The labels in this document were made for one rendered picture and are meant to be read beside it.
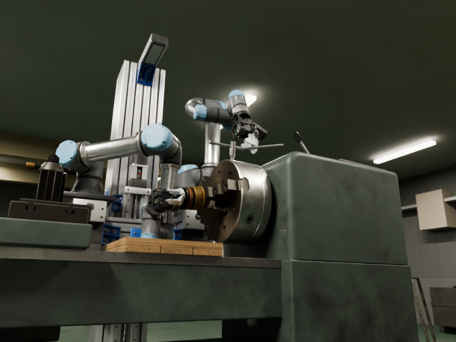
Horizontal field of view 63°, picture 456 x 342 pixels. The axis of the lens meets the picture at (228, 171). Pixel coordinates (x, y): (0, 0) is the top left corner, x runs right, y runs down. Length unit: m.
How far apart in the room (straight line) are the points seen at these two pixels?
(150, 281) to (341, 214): 0.73
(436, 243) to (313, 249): 7.61
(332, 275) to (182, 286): 0.54
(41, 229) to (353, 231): 1.04
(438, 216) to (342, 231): 7.09
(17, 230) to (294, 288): 0.81
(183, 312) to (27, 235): 0.47
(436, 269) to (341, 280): 7.52
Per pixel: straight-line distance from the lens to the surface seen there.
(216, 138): 2.11
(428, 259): 9.00
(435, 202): 8.55
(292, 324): 1.28
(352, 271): 1.45
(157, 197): 1.38
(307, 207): 1.34
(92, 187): 1.85
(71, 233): 1.00
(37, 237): 0.99
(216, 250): 1.17
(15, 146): 7.14
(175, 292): 1.13
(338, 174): 1.48
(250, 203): 1.28
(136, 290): 1.09
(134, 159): 2.05
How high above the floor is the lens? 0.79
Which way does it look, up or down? 16 degrees up
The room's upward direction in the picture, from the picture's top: 1 degrees clockwise
